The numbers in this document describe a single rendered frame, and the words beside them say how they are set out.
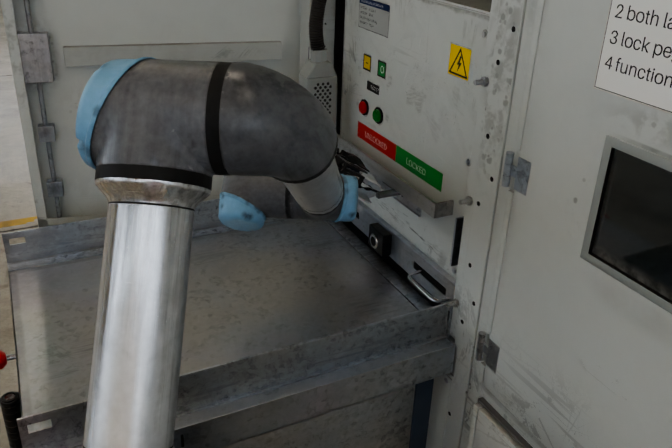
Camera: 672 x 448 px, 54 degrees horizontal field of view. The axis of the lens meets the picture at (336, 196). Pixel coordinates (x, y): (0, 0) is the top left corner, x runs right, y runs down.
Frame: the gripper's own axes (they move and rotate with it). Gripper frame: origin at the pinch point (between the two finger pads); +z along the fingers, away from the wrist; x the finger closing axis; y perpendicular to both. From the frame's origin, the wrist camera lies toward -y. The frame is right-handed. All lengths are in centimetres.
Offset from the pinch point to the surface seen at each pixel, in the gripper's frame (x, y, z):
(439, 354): -16.6, 30.0, 6.3
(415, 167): 8.0, 5.8, 1.7
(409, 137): 12.3, 2.7, -0.7
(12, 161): -125, -316, 3
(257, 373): -28.9, 26.1, -22.9
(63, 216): -43, -47, -37
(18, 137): -123, -360, 9
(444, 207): 5.1, 18.6, 0.9
